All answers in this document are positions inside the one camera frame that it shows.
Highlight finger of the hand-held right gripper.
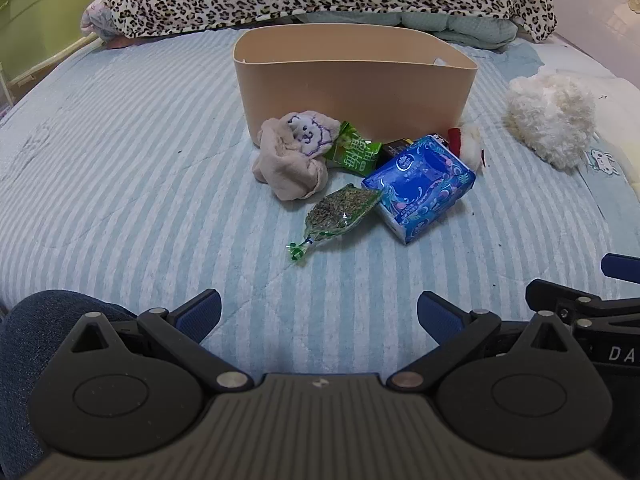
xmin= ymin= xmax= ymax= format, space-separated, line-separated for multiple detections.
xmin=601 ymin=253 xmax=640 ymax=279
xmin=525 ymin=278 xmax=640 ymax=322

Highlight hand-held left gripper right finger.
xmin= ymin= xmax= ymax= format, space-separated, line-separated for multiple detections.
xmin=387 ymin=290 xmax=572 ymax=392

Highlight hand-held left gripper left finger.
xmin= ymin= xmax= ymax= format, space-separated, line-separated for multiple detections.
xmin=70 ymin=288 xmax=254 ymax=392

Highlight cartoon print pillow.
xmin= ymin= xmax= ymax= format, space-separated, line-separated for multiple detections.
xmin=580 ymin=77 xmax=640 ymax=186

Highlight blue soft packet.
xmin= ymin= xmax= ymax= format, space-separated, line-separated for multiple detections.
xmin=361 ymin=134 xmax=477 ymax=246

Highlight clear bag of dried herbs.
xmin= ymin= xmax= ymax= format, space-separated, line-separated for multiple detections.
xmin=285 ymin=183 xmax=384 ymax=267

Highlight blue striped bed sheet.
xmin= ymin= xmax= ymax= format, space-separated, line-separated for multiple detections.
xmin=0 ymin=24 xmax=640 ymax=376

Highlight white fluffy plush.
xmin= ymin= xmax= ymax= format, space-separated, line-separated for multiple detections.
xmin=502 ymin=71 xmax=598 ymax=171

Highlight red and white plush toy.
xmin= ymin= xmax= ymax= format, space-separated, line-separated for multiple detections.
xmin=446 ymin=125 xmax=487 ymax=175

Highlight small dark packet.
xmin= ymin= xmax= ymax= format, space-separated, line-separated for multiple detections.
xmin=381 ymin=138 xmax=414 ymax=159

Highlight person's leg in jeans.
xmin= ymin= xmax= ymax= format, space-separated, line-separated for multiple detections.
xmin=0 ymin=289 xmax=137 ymax=480

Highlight green snack packet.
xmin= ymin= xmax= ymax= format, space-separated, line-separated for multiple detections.
xmin=324 ymin=120 xmax=384 ymax=177

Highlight beige storage bin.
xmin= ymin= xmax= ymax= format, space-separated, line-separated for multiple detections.
xmin=232 ymin=23 xmax=477 ymax=147

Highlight teal quilt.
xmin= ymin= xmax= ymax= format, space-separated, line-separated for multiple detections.
xmin=300 ymin=10 xmax=517 ymax=51

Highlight pink floral cloth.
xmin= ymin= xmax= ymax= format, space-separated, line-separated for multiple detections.
xmin=81 ymin=0 xmax=121 ymax=43

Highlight green cabinet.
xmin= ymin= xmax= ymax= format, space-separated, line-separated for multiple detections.
xmin=0 ymin=0 xmax=120 ymax=111

